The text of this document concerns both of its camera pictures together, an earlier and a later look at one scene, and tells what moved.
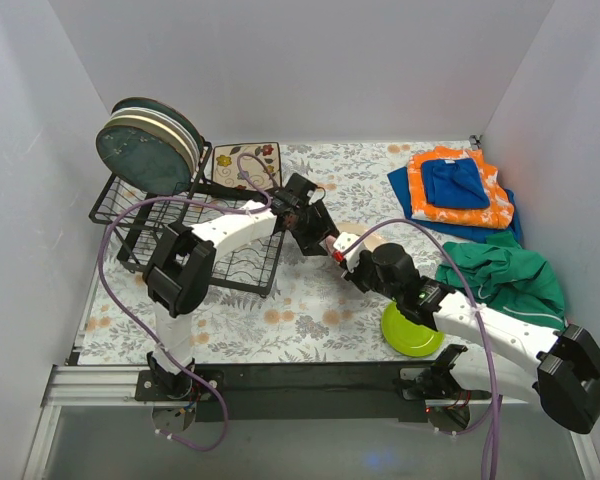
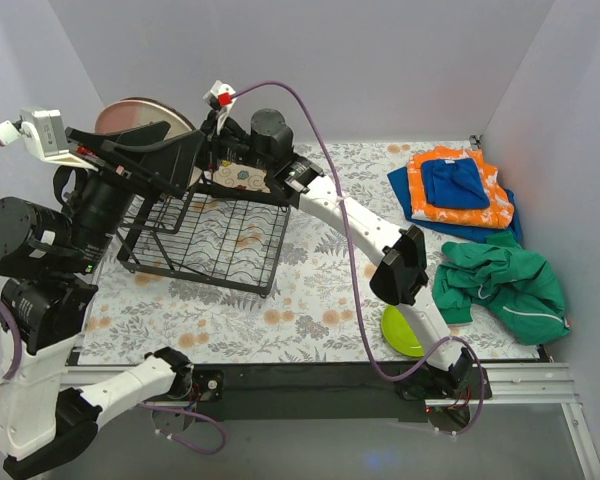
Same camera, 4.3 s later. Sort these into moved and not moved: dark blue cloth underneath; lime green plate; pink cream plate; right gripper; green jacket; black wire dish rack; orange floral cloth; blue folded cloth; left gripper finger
Moved: left gripper finger; pink cream plate; right gripper
Not moved: blue folded cloth; green jacket; orange floral cloth; dark blue cloth underneath; black wire dish rack; lime green plate
